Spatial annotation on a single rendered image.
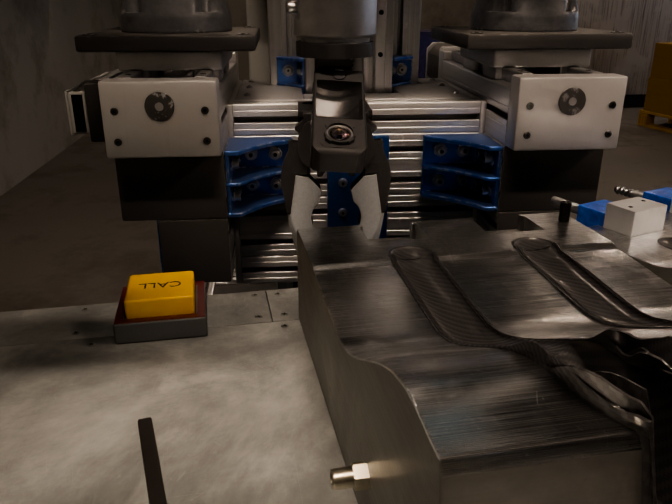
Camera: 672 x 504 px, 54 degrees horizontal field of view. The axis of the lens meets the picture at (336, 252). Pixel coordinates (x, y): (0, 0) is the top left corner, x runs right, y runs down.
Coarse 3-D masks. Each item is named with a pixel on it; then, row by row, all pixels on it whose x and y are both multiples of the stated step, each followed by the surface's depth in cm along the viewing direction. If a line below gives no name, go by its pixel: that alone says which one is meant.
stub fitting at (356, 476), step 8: (352, 464) 36; (360, 464) 36; (336, 472) 35; (344, 472) 36; (352, 472) 36; (360, 472) 35; (368, 472) 36; (336, 480) 35; (344, 480) 35; (352, 480) 35; (360, 480) 35; (368, 480) 35; (336, 488) 35; (344, 488) 35; (360, 488) 35; (368, 488) 36
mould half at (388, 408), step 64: (320, 256) 53; (384, 256) 53; (448, 256) 53; (512, 256) 54; (576, 256) 54; (320, 320) 49; (384, 320) 44; (512, 320) 44; (576, 320) 44; (320, 384) 51; (384, 384) 31; (448, 384) 27; (512, 384) 27; (384, 448) 32; (448, 448) 24; (512, 448) 24; (576, 448) 24; (640, 448) 25
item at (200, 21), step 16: (128, 0) 86; (144, 0) 84; (160, 0) 84; (176, 0) 84; (192, 0) 85; (208, 0) 87; (224, 0) 90; (128, 16) 86; (144, 16) 84; (160, 16) 84; (176, 16) 84; (192, 16) 85; (208, 16) 86; (224, 16) 89; (128, 32) 87; (144, 32) 85; (160, 32) 85; (176, 32) 85; (192, 32) 85; (208, 32) 87
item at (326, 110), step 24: (336, 72) 59; (360, 72) 59; (336, 96) 57; (360, 96) 57; (312, 120) 55; (336, 120) 55; (360, 120) 55; (312, 144) 52; (336, 144) 52; (360, 144) 53; (312, 168) 54; (336, 168) 53; (360, 168) 54
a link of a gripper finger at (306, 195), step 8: (296, 176) 62; (304, 176) 62; (296, 184) 62; (304, 184) 62; (312, 184) 62; (296, 192) 63; (304, 192) 63; (312, 192) 63; (320, 192) 63; (296, 200) 63; (304, 200) 63; (312, 200) 63; (296, 208) 63; (304, 208) 63; (312, 208) 63; (288, 216) 64; (296, 216) 63; (304, 216) 63; (296, 224) 64; (304, 224) 64; (312, 224) 64; (296, 232) 64; (296, 240) 65; (296, 248) 66
